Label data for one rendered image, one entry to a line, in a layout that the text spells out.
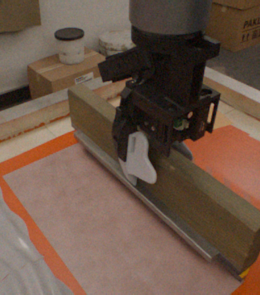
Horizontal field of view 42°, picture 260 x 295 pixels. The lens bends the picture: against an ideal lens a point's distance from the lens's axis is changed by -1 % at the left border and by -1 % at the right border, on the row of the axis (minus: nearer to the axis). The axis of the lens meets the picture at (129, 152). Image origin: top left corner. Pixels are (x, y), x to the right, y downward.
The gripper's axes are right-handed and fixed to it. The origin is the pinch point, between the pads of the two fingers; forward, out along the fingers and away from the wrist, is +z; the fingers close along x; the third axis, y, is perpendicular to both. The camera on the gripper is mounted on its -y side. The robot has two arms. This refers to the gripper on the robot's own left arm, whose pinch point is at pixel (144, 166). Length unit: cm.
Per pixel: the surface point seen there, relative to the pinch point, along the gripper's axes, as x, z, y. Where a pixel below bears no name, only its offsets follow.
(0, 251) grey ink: -20.6, 4.5, -2.6
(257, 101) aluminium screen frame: 29.0, 1.1, -1.9
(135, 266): -8.7, 4.5, 9.0
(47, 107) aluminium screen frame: -2.2, 2.0, -24.3
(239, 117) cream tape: 27.1, 4.8, -3.3
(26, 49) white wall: 62, 68, -197
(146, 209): -2.0, 4.7, 3.1
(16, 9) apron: 57, 38, -189
